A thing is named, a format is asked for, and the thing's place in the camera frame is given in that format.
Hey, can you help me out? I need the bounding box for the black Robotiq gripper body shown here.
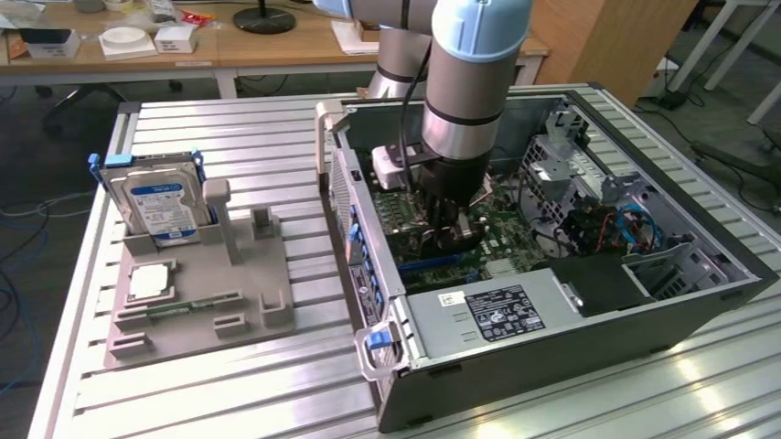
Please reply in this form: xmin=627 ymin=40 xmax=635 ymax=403
xmin=418 ymin=152 xmax=490 ymax=208

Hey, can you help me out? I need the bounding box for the metal socket cover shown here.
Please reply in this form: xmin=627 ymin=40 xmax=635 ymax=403
xmin=466 ymin=171 xmax=496 ymax=206

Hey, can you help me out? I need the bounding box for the green motherboard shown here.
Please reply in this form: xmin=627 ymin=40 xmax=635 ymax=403
xmin=361 ymin=159 xmax=550 ymax=294

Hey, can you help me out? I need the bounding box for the blue expansion slot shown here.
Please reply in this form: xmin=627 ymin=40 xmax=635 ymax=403
xmin=399 ymin=255 xmax=462 ymax=274

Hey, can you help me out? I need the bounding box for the silver metal drive cage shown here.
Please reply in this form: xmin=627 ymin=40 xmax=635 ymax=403
xmin=523 ymin=107 xmax=642 ymax=230

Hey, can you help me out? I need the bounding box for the grey power supply unit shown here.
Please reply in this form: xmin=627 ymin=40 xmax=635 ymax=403
xmin=404 ymin=267 xmax=587 ymax=360

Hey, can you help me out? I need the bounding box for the open black PC case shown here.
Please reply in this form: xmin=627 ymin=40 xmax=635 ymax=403
xmin=313 ymin=89 xmax=781 ymax=434

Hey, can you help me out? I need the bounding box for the metal disk bay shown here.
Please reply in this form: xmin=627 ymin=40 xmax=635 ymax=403
xmin=620 ymin=241 xmax=733 ymax=302

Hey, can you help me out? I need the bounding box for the white paper stack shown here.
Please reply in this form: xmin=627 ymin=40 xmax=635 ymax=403
xmin=332 ymin=20 xmax=380 ymax=56

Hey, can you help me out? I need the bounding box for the brown cardboard box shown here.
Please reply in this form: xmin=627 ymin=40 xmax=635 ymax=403
xmin=352 ymin=20 xmax=383 ymax=43

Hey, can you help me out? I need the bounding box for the wooden cabinet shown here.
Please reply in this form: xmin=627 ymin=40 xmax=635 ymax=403
xmin=520 ymin=0 xmax=701 ymax=106

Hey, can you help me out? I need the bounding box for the wooden desk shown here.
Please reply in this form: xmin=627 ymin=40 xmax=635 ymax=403
xmin=0 ymin=0 xmax=550 ymax=88

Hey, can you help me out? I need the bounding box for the grey plastic parts rack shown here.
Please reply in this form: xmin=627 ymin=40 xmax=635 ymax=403
xmin=102 ymin=177 xmax=299 ymax=369

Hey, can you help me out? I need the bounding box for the green RAM stick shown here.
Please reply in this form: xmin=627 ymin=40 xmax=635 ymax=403
xmin=145 ymin=294 xmax=232 ymax=319

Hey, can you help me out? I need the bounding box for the hard disk in blue carrier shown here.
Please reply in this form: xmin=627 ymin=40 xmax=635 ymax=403
xmin=86 ymin=148 xmax=212 ymax=251

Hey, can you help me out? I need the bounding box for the black round lamp base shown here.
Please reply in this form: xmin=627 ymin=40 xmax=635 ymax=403
xmin=232 ymin=6 xmax=297 ymax=36

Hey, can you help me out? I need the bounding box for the silver CPU chip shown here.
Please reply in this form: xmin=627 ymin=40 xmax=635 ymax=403
xmin=128 ymin=263 xmax=172 ymax=301

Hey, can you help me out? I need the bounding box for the red packet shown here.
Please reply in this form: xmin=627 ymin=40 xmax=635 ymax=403
xmin=179 ymin=9 xmax=219 ymax=28

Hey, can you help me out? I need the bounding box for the small white labelled box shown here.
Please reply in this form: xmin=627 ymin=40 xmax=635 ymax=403
xmin=150 ymin=25 xmax=200 ymax=54

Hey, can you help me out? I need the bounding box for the white round dish block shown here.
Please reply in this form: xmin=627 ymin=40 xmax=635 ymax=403
xmin=96 ymin=26 xmax=159 ymax=61

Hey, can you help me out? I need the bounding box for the white box with black top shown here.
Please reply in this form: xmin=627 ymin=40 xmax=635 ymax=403
xmin=17 ymin=27 xmax=84 ymax=59

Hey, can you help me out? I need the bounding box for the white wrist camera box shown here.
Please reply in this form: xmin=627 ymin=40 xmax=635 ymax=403
xmin=369 ymin=145 xmax=423 ymax=190

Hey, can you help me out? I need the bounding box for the black camera cable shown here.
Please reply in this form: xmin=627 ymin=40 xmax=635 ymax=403
xmin=399 ymin=38 xmax=435 ymax=184

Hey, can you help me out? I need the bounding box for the red wire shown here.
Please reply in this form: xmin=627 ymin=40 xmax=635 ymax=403
xmin=594 ymin=209 xmax=647 ymax=253

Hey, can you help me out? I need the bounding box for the blue wire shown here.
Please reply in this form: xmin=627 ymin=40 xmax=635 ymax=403
xmin=615 ymin=205 xmax=666 ymax=252

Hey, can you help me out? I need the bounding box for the white table frame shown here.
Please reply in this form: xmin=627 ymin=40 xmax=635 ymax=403
xmin=667 ymin=0 xmax=781 ymax=124

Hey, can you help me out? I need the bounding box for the blue floor cable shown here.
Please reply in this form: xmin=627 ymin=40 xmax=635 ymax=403
xmin=0 ymin=219 xmax=49 ymax=394

